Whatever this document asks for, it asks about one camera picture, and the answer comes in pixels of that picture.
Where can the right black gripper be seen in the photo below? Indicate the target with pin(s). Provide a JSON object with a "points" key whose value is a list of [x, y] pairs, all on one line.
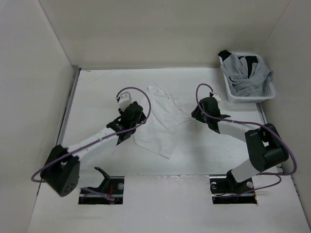
{"points": [[196, 114]]}

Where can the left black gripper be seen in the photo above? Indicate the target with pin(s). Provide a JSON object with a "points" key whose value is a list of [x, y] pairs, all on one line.
{"points": [[141, 119]]}

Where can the white tank top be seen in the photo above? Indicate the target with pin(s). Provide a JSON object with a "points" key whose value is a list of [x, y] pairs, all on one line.
{"points": [[159, 134]]}

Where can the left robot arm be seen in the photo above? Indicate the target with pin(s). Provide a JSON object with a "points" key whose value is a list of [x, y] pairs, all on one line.
{"points": [[61, 170]]}

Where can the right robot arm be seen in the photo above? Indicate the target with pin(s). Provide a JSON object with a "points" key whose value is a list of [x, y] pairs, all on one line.
{"points": [[264, 146]]}

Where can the grey tank top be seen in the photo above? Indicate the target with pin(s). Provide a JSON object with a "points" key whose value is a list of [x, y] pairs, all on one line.
{"points": [[255, 86]]}

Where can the black tank top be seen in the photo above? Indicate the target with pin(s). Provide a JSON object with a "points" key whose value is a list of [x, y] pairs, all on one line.
{"points": [[236, 64]]}

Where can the white plastic laundry basket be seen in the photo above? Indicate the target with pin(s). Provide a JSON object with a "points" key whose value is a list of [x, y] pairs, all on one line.
{"points": [[269, 93]]}

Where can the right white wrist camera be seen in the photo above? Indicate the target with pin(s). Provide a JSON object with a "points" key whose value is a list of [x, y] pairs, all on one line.
{"points": [[215, 95]]}

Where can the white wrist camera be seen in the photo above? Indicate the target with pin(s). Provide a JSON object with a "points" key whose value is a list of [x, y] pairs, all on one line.
{"points": [[215, 95], [124, 100]]}

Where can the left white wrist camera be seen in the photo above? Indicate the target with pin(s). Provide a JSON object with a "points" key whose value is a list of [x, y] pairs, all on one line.
{"points": [[124, 100]]}

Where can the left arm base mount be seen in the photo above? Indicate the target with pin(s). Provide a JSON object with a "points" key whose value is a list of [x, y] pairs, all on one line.
{"points": [[108, 192]]}

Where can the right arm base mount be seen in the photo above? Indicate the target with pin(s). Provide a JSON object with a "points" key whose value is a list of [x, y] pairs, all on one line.
{"points": [[225, 193]]}

